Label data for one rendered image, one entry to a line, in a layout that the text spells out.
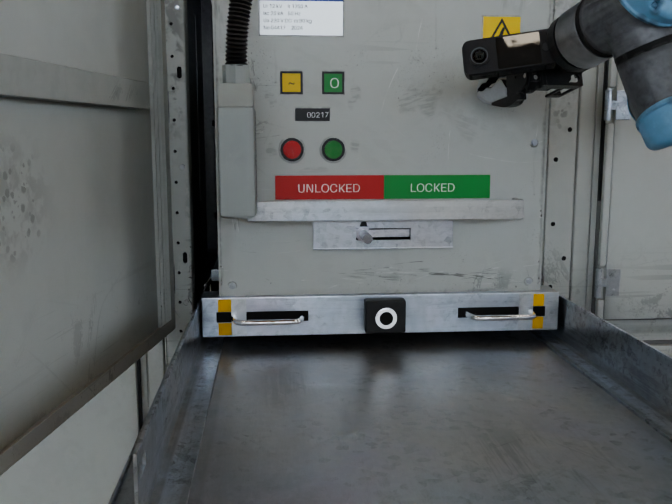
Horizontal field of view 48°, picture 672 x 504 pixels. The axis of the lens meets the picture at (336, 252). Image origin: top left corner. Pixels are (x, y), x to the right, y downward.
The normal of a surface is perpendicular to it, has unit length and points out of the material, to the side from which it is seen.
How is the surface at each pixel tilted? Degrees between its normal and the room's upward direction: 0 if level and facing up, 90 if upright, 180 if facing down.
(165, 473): 0
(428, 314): 90
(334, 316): 90
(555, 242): 90
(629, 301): 90
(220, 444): 0
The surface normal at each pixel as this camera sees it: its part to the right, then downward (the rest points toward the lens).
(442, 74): 0.08, 0.15
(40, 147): 1.00, 0.01
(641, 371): -1.00, 0.01
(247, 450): 0.00, -0.99
